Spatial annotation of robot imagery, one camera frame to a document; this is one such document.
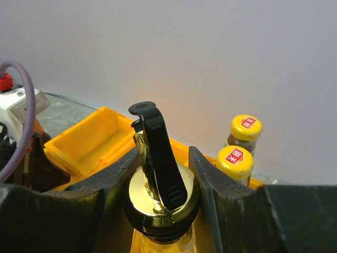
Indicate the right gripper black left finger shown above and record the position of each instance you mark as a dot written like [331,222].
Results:
[87,216]

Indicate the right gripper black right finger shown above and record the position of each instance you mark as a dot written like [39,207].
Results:
[272,218]

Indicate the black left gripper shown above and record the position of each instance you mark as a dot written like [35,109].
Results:
[42,174]

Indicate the glass oil bottle gold spout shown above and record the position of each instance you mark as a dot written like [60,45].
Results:
[162,197]

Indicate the chili sauce bottle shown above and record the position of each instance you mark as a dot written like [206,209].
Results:
[236,162]
[245,130]

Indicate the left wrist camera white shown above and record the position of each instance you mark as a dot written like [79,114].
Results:
[14,106]

